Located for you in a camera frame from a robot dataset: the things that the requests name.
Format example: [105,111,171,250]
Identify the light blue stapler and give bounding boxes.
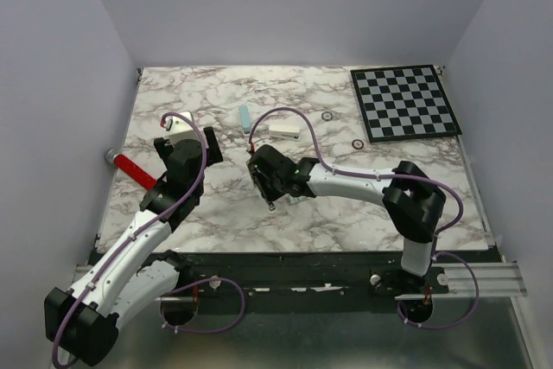
[238,105,251,135]

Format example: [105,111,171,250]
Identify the staple tray with staples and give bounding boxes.
[288,196,305,205]

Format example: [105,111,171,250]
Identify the beige green stapler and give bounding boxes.
[268,201,277,213]

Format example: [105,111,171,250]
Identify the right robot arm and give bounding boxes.
[247,144,446,293]

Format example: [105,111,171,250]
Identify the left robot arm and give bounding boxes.
[44,127,223,366]

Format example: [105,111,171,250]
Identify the white stapler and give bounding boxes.
[269,124,301,141]

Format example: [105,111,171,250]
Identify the blue poker chip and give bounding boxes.
[321,111,333,121]

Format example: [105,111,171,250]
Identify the red poker chip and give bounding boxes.
[352,139,364,150]

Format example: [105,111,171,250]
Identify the black white checkerboard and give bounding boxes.
[350,65,461,143]

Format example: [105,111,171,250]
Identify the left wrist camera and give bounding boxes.
[161,116,198,146]

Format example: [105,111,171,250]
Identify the red handled tool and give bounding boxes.
[105,149,156,190]

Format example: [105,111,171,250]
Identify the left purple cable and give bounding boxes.
[51,112,247,368]

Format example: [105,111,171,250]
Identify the purple cable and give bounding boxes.
[248,107,479,331]
[51,112,247,368]

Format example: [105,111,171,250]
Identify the black mounting base plate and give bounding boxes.
[88,250,453,316]

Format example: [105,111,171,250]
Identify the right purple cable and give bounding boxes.
[248,107,479,331]

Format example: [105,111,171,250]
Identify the aluminium rail frame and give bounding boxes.
[47,260,535,369]

